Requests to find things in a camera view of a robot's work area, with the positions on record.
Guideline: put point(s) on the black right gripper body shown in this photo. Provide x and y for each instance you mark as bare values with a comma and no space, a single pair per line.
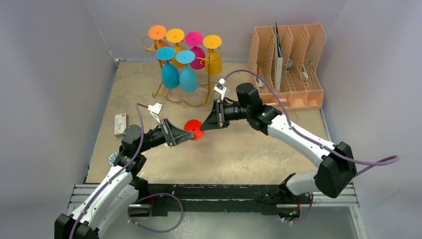
221,113

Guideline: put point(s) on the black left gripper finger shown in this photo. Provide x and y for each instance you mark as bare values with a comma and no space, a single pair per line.
174,130
180,138

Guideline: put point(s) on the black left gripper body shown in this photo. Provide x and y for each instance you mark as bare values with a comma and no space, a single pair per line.
158,136

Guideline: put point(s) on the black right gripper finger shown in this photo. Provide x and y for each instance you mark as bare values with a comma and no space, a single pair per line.
212,117
210,123

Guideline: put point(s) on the red wine glass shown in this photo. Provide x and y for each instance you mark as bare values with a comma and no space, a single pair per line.
193,126

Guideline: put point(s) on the light blue wine glass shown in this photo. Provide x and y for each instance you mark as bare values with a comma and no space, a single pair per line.
187,77

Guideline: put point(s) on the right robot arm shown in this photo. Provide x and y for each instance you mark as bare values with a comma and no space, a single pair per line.
333,173

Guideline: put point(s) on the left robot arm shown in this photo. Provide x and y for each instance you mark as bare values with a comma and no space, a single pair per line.
121,186

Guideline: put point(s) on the yellow wine glass right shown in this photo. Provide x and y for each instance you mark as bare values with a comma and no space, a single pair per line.
213,64

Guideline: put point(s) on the yellow wine glass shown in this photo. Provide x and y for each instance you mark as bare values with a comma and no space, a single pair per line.
176,36
213,64

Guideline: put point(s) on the magenta wine glass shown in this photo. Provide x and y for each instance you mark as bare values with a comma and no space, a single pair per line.
194,39

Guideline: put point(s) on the yellow wine glass back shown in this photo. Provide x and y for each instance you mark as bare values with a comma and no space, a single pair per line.
176,36

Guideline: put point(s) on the orange wine glass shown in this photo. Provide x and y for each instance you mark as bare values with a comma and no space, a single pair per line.
158,33

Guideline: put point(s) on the white stapler box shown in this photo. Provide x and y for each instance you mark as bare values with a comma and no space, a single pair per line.
120,124

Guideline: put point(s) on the blue white round tin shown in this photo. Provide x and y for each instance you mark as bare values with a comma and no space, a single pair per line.
112,159

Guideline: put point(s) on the dark folder in organizer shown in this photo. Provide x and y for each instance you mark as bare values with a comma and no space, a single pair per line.
278,60

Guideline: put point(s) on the peach plastic file organizer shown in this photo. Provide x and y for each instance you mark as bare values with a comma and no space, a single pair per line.
302,46

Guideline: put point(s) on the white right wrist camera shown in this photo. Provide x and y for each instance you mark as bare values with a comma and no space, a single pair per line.
221,89

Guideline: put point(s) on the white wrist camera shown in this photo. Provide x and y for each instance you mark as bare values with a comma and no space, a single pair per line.
155,111
221,89

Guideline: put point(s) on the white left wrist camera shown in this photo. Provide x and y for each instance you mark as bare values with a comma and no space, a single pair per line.
155,111

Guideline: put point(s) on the gold wire wine glass rack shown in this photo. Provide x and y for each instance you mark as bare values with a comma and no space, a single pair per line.
201,97

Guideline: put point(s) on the aluminium frame rail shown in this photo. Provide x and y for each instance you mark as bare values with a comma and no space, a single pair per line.
347,198

